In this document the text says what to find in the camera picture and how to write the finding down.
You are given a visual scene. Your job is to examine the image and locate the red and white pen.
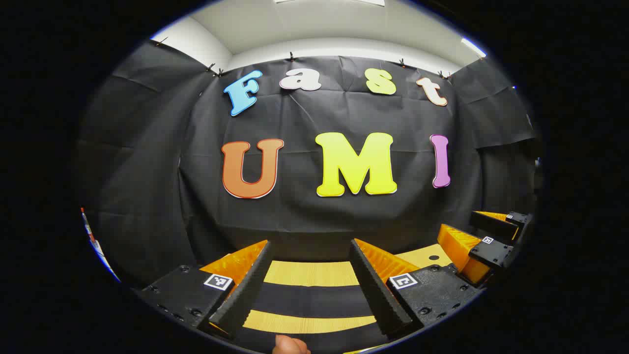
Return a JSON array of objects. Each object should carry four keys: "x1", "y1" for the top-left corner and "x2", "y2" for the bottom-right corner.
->
[{"x1": 80, "y1": 207, "x2": 99, "y2": 246}]

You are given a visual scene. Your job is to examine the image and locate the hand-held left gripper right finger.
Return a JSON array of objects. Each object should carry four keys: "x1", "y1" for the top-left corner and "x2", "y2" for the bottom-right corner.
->
[{"x1": 349, "y1": 238, "x2": 486, "y2": 341}]

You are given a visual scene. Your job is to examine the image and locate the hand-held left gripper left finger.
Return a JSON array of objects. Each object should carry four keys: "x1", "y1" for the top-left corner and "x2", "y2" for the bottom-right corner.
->
[{"x1": 138, "y1": 239, "x2": 273, "y2": 341}]

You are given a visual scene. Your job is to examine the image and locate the dark grey jeans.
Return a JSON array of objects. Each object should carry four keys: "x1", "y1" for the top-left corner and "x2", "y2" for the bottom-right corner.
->
[{"x1": 235, "y1": 284, "x2": 391, "y2": 354}]

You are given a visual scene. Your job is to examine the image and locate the black backdrop cloth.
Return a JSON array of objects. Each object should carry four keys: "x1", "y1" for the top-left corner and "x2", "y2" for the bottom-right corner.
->
[{"x1": 76, "y1": 40, "x2": 541, "y2": 288}]

